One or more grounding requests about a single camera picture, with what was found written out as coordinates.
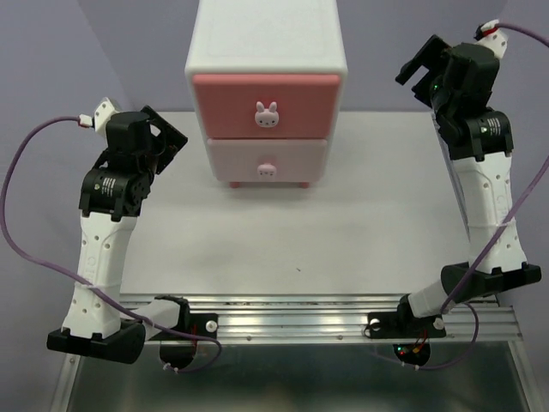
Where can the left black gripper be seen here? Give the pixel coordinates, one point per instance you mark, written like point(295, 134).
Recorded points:
point(169, 140)

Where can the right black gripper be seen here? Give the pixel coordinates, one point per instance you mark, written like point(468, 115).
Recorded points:
point(435, 55)

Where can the light pink drawer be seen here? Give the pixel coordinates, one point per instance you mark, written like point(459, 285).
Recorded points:
point(268, 160)

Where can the dark pink drawer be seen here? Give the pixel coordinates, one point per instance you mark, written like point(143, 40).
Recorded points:
point(238, 106)

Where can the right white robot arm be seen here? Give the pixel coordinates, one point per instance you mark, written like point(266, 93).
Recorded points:
point(457, 87)

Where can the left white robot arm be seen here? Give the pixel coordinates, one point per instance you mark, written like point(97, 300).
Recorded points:
point(139, 146)

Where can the white plastic drawer cabinet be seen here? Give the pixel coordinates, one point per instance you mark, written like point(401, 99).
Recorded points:
point(267, 37)

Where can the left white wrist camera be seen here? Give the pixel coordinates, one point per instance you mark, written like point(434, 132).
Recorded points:
point(102, 114)

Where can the aluminium mounting rail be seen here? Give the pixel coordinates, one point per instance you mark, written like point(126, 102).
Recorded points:
point(279, 319)

